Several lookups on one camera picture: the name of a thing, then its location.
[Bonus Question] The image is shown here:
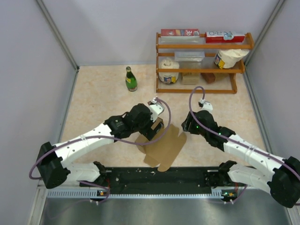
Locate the brown cardboard box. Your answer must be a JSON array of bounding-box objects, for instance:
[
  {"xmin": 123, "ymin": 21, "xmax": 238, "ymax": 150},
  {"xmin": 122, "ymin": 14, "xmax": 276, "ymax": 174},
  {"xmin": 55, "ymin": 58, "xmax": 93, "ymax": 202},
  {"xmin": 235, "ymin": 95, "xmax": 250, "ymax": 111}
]
[{"xmin": 135, "ymin": 124, "xmax": 187, "ymax": 172}]

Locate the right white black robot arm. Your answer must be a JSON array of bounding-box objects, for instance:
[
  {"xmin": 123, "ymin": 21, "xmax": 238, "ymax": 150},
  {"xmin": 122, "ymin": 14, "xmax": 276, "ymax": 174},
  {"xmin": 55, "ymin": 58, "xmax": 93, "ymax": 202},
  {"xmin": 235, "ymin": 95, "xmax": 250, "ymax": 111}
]
[{"xmin": 181, "ymin": 110, "xmax": 300, "ymax": 208}]

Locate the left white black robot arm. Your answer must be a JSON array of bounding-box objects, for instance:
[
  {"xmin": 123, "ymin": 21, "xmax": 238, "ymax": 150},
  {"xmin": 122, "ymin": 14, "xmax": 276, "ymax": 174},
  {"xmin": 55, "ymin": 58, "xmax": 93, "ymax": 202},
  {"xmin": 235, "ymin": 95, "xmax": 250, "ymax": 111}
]
[{"xmin": 37, "ymin": 103, "xmax": 165, "ymax": 189}]

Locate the silver foil box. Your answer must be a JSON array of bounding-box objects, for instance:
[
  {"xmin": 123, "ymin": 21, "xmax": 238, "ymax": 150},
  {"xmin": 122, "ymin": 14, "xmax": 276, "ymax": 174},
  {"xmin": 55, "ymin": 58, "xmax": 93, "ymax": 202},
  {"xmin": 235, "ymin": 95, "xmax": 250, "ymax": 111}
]
[{"xmin": 174, "ymin": 51, "xmax": 205, "ymax": 62}]

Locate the red white wrap box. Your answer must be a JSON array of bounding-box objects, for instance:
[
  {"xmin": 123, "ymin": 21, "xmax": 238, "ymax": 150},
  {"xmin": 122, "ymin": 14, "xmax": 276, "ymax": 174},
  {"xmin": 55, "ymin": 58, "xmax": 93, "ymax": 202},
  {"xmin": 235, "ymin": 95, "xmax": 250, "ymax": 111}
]
[{"xmin": 204, "ymin": 31, "xmax": 245, "ymax": 44}]

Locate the red foil box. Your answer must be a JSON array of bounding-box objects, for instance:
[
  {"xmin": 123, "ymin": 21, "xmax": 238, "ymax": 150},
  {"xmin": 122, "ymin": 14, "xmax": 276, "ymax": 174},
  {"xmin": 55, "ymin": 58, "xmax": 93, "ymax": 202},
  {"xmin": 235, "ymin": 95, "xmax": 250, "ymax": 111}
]
[{"xmin": 160, "ymin": 29, "xmax": 200, "ymax": 38}]

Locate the tan block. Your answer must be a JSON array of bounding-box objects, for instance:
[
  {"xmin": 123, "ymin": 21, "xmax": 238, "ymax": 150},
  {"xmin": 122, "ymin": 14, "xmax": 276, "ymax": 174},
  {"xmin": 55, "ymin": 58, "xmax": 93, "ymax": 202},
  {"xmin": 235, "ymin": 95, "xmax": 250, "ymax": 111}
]
[{"xmin": 181, "ymin": 73, "xmax": 200, "ymax": 85}]

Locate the brown red block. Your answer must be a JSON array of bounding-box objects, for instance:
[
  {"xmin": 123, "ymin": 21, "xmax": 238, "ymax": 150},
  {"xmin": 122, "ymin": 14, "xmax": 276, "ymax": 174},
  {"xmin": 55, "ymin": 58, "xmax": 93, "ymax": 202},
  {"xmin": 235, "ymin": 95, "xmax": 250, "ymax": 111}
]
[{"xmin": 201, "ymin": 73, "xmax": 216, "ymax": 84}]

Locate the white bag left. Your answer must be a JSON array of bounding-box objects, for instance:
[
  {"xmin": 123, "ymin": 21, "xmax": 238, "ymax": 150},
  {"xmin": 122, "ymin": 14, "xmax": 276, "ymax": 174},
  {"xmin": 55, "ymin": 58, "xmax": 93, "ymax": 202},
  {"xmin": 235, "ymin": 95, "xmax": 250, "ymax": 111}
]
[{"xmin": 158, "ymin": 58, "xmax": 180, "ymax": 85}]

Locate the green glass bottle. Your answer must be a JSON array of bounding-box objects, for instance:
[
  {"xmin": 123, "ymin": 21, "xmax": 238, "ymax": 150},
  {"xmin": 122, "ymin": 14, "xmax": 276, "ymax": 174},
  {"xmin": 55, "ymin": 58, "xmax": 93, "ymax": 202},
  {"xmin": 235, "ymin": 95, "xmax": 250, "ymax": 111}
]
[{"xmin": 125, "ymin": 67, "xmax": 137, "ymax": 92}]

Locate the wooden shelf rack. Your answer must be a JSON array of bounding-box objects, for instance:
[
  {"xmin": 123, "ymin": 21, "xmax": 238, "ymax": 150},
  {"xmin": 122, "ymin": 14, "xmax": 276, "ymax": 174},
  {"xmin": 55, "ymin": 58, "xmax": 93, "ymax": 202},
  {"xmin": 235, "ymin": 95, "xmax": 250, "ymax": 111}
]
[{"xmin": 156, "ymin": 32, "xmax": 255, "ymax": 94}]

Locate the large white flour bag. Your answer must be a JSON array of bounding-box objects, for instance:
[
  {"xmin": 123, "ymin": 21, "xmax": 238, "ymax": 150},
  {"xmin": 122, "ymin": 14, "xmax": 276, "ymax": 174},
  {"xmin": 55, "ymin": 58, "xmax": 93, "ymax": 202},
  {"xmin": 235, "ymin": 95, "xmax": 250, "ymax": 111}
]
[{"xmin": 214, "ymin": 49, "xmax": 250, "ymax": 69}]

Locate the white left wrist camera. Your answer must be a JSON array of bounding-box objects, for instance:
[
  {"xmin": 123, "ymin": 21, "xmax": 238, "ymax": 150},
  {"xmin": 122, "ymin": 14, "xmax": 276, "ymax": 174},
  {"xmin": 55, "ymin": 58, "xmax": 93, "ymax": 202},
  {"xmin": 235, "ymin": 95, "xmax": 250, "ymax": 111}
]
[{"xmin": 148, "ymin": 97, "xmax": 165, "ymax": 122}]

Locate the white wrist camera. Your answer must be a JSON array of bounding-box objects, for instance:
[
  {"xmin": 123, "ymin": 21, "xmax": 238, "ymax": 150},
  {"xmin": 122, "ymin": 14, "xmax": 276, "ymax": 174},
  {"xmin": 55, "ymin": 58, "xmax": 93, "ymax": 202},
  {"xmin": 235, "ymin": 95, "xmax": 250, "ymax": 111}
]
[
  {"xmin": 198, "ymin": 99, "xmax": 213, "ymax": 113},
  {"xmin": 148, "ymin": 97, "xmax": 165, "ymax": 122}
]

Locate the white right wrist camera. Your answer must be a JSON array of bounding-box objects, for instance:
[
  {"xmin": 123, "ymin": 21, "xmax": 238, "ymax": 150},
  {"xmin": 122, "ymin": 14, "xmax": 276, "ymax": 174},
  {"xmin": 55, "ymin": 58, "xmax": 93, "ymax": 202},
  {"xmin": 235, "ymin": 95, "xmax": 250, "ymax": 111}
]
[{"xmin": 198, "ymin": 99, "xmax": 213, "ymax": 113}]

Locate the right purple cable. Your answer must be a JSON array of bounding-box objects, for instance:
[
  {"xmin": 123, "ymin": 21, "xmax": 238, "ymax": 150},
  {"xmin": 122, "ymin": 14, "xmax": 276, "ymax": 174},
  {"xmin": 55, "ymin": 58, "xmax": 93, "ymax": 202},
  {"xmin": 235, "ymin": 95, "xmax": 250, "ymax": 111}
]
[{"xmin": 188, "ymin": 86, "xmax": 300, "ymax": 204}]

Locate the purple cable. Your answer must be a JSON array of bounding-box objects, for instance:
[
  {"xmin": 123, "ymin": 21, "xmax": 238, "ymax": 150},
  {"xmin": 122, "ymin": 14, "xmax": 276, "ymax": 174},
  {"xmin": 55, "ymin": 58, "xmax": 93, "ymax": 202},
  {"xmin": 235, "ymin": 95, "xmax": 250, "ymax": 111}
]
[
  {"xmin": 188, "ymin": 86, "xmax": 300, "ymax": 204},
  {"xmin": 29, "ymin": 97, "xmax": 173, "ymax": 206}
]

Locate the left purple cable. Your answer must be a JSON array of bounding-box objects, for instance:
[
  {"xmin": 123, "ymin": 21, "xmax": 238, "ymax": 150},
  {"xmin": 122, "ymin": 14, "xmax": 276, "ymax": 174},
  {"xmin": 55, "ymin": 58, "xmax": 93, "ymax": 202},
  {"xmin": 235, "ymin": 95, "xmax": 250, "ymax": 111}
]
[{"xmin": 29, "ymin": 97, "xmax": 173, "ymax": 206}]

